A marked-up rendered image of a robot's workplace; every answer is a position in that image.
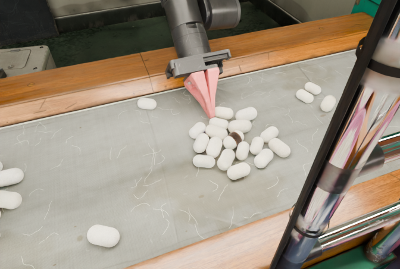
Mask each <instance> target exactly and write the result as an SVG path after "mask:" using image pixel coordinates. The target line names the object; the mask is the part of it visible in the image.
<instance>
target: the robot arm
mask: <svg viewBox="0 0 400 269"><path fill-rule="evenodd" d="M160 1H161V5H162V7H164V9H165V14H166V16H167V21H168V25H169V27H170V31H171V35H172V38H173V42H174V46H175V49H176V53H177V57H178V59H175V60H171V61H169V63H168V66H167V68H166V70H165V75H166V77H167V79H169V78H171V77H174V79H176V78H180V77H185V78H184V79H183V82H184V85H185V88H186V89H187V90H188V91H189V92H190V93H191V94H192V95H193V96H194V97H195V99H196V100H197V101H198V102H199V103H200V104H201V106H202V108H203V109H204V111H205V113H206V114H207V116H208V118H214V117H215V93H216V89H217V83H218V76H219V75H221V74H222V73H223V68H222V67H223V65H224V64H223V60H229V59H230V58H231V57H232V56H231V54H230V50H229V49H224V50H220V51H215V52H211V48H210V44H209V41H208V38H207V34H206V31H207V30H218V29H229V28H234V27H236V26H237V25H238V23H239V21H240V16H241V8H240V3H239V0H160Z"/></svg>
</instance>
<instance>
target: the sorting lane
mask: <svg viewBox="0 0 400 269"><path fill-rule="evenodd" d="M355 52H356V49H354V50H351V51H346V52H341V53H337V54H332V55H327V56H323V57H318V58H313V59H310V60H305V61H300V62H295V63H291V64H286V65H281V66H278V67H273V68H268V69H265V70H260V71H255V72H251V73H246V74H241V75H238V76H233V77H228V78H224V79H219V80H218V83H217V89H216V93H215V107H225V108H230V109H232V111H233V117H232V118H231V119H229V120H227V122H228V123H230V122H231V121H234V120H236V117H235V115H236V113H237V112H238V111H239V110H242V109H245V108H248V107H253V108H255V109H256V111H257V116H256V117H255V118H254V119H253V120H250V122H251V124H252V127H251V129H250V131H248V132H246V133H243V135H244V140H243V142H247V143H248V144H249V152H248V156H247V158H246V159H245V160H239V159H237V158H236V151H237V148H238V147H236V148H234V149H232V150H233V151H234V153H235V158H234V160H233V162H232V164H231V166H233V165H236V164H239V163H242V162H245V163H247V164H248V165H249V166H250V168H251V170H250V173H249V174H248V175H247V176H244V177H241V178H239V179H236V180H232V179H230V178H229V177H228V175H227V170H225V171H224V170H221V169H219V168H218V165H217V161H218V159H219V158H220V156H221V153H222V152H223V151H224V150H225V149H226V148H225V147H224V145H223V144H222V147H221V150H220V153H219V155H218V156H217V157H215V158H214V159H215V164H214V166H213V167H211V168H205V167H196V166H195V165H194V164H193V158H194V157H195V156H196V155H207V153H206V150H205V151H204V152H202V153H197V152H195V150H194V149H193V144H194V143H195V140H196V139H193V138H191V137H190V136H189V130H190V129H191V128H192V127H193V126H194V125H195V124H196V123H198V122H202V123H204V124H205V127H207V126H208V125H209V122H210V119H211V118H208V116H207V114H206V113H205V111H204V109H203V108H202V106H201V104H200V103H199V102H198V101H197V100H196V99H195V97H194V96H193V95H192V94H191V93H190V92H189V91H188V90H187V89H186V88H185V87H182V88H178V89H173V90H168V91H165V92H160V93H155V94H151V95H146V96H141V97H138V98H133V99H128V100H125V101H120V102H115V103H111V104H106V105H101V106H97V107H92V108H87V109H84V110H79V111H74V112H69V113H65V114H60V115H55V116H52V117H46V118H41V119H38V120H33V121H28V122H25V123H20V124H15V125H12V126H6V127H1V128H0V162H1V163H2V165H3V168H2V170H1V171H3V170H7V169H10V168H19V169H21V170H22V171H23V173H24V177H23V179H22V181H20V182H19V183H16V184H12V185H8V186H3V187H0V190H5V191H9V192H17V193H19V194H20V195H21V197H22V202H21V204H20V206H18V207H17V208H14V209H6V208H0V212H1V217H0V269H123V268H126V267H129V266H131V265H134V264H137V263H139V262H142V261H145V260H147V259H151V258H153V257H157V256H159V255H162V254H165V253H167V252H170V251H173V250H175V249H179V248H181V247H184V246H187V245H190V244H192V243H195V242H198V241H200V240H204V239H206V238H209V237H211V236H215V235H217V234H220V233H223V232H226V231H228V230H231V229H234V228H237V227H240V226H242V225H245V224H248V223H251V222H253V221H256V220H259V219H262V218H264V217H268V216H269V215H273V214H276V213H278V212H281V211H284V210H286V209H289V208H292V206H293V205H294V204H295V203H296V202H297V200H298V197H299V195H300V192H301V190H302V188H303V185H304V183H305V181H306V178H307V176H308V173H309V172H310V169H311V166H312V164H313V162H314V159H315V156H316V155H317V152H318V149H319V147H320V145H321V143H322V140H323V137H324V135H325V133H326V131H327V128H328V126H329V124H330V121H331V119H332V117H333V114H334V112H335V109H336V107H337V105H338V102H339V100H340V97H341V95H342V92H343V90H344V88H345V85H346V83H347V81H348V78H349V76H350V73H351V71H352V69H353V66H354V64H355V62H356V60H357V57H356V55H355ZM308 82H311V83H313V84H315V85H318V86H320V87H321V92H320V93H319V94H318V95H313V94H312V93H310V92H308V91H307V92H308V93H310V94H312V95H313V97H314V99H313V101H312V102H311V103H309V104H307V103H305V102H303V101H302V100H300V99H298V98H297V97H296V93H297V91H298V90H300V89H303V90H305V84H306V83H308ZM305 91H306V90H305ZM327 95H332V96H334V97H335V98H336V103H335V105H334V107H333V109H332V110H331V111H329V112H325V111H323V110H322V109H321V107H320V105H321V103H322V101H323V99H324V98H325V97H326V96H327ZM140 98H149V99H154V100H155V101H156V103H157V106H156V107H155V109H153V110H146V109H141V108H139V107H138V100H139V99H140ZM271 126H273V127H276V128H277V129H278V131H279V134H278V136H277V137H275V138H277V139H279V140H281V141H282V142H283V143H285V144H286V145H287V146H288V147H289V148H290V154H289V156H288V157H284V158H283V157H280V156H278V155H277V154H276V153H275V152H273V151H272V152H273V159H272V160H271V161H270V162H269V163H268V164H267V165H266V166H265V167H264V168H258V167H256V166H255V164H254V158H255V157H256V156H257V155H254V154H252V153H251V152H250V146H251V143H252V140H253V138H255V137H260V135H261V133H262V132H263V131H265V130H266V129H267V128H269V127H271ZM222 143H223V141H222ZM263 149H270V148H269V147H268V143H265V142H264V144H263V147H262V150H263ZM97 224H99V225H102V226H108V227H113V228H115V229H116V230H118V232H119V234H120V239H119V241H118V243H117V244H116V245H115V246H113V247H104V246H99V245H94V244H92V243H90V242H89V241H88V238H87V233H88V230H89V229H90V228H91V227H92V226H94V225H97Z"/></svg>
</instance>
